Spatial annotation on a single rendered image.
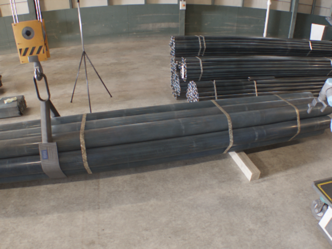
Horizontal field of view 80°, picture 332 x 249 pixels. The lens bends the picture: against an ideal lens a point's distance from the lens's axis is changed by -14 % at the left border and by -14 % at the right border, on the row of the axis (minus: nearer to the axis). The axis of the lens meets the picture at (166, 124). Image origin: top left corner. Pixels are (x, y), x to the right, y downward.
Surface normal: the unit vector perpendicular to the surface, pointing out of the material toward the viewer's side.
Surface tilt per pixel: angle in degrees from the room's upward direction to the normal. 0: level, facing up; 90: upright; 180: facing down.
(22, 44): 90
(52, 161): 60
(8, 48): 90
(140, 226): 0
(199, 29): 90
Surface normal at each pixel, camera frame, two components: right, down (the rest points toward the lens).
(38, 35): 0.22, 0.48
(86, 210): 0.00, -0.87
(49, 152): 0.21, -0.02
